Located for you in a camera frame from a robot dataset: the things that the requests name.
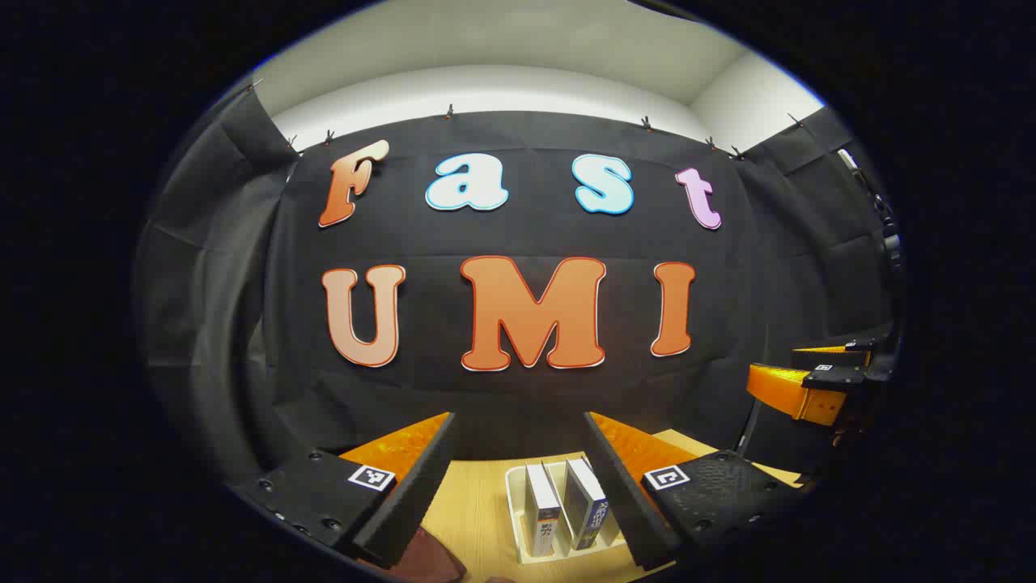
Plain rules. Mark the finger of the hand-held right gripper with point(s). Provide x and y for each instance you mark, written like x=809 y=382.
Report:
x=789 y=393
x=825 y=355

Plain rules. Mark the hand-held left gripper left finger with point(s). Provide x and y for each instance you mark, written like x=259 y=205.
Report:
x=417 y=494

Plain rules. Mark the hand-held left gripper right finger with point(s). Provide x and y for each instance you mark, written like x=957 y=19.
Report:
x=623 y=502

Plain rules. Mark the blue cover book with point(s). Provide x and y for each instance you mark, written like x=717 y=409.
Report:
x=584 y=506

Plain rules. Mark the dark red schoolbag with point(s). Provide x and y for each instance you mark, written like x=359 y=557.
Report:
x=433 y=559

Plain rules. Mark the white cover book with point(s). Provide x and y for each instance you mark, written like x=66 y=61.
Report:
x=541 y=518

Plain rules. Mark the white bookshelf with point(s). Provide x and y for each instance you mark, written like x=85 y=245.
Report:
x=515 y=510

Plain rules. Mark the row of small black clips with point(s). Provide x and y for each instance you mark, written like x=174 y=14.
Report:
x=449 y=111

